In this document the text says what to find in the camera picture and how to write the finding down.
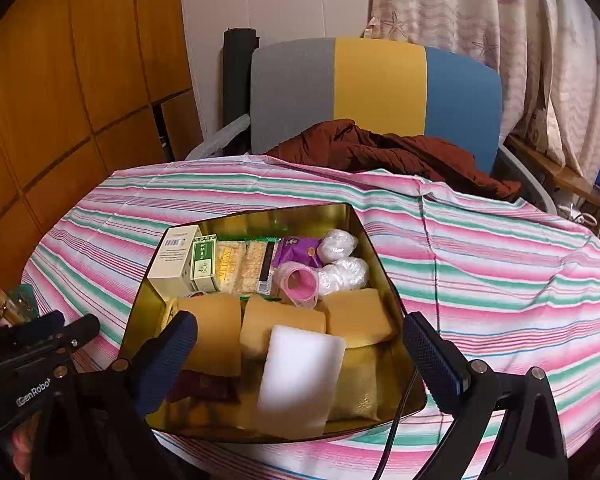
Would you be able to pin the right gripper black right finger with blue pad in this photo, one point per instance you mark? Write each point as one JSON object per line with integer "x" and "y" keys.
{"x": 529, "y": 443}

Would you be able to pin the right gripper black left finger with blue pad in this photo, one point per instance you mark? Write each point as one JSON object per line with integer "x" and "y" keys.
{"x": 94, "y": 427}

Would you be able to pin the large yellow sponge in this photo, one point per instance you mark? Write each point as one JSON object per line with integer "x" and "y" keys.
{"x": 219, "y": 321}

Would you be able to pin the green white carton box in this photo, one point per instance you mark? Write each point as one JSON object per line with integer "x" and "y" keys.
{"x": 202, "y": 264}

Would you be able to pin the yellow sponge block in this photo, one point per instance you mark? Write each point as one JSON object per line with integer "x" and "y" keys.
{"x": 261, "y": 316}

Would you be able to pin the white foam block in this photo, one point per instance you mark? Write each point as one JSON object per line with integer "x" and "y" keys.
{"x": 298, "y": 384}

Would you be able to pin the small yellow sponge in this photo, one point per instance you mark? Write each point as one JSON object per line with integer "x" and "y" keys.
{"x": 358, "y": 317}

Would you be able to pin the purple sachet packet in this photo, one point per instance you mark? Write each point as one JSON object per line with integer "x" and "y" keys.
{"x": 298, "y": 249}

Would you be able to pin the clear plastic bag ball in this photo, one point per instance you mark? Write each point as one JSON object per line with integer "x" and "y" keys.
{"x": 335, "y": 245}

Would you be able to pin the striped pink green bedsheet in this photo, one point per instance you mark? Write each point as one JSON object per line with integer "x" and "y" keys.
{"x": 506, "y": 282}

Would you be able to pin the white cardboard box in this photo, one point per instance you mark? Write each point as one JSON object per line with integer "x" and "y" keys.
{"x": 169, "y": 272}

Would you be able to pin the gold metal tin box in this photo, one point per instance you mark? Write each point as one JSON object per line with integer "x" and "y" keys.
{"x": 375, "y": 384}

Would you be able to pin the pink tape roll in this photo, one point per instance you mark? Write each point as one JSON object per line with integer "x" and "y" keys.
{"x": 298, "y": 284}

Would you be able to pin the wooden side table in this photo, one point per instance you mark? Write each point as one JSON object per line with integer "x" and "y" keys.
{"x": 552, "y": 176}

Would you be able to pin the wooden wardrobe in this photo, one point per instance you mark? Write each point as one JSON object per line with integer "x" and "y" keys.
{"x": 87, "y": 87}

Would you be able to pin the dark red cloth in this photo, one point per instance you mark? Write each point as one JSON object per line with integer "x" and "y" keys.
{"x": 342, "y": 145}

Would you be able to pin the grey yellow blue chair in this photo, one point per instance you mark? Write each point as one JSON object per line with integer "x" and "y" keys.
{"x": 385, "y": 86}

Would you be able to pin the patterned beige curtain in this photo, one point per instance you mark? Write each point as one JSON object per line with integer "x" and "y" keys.
{"x": 547, "y": 53}

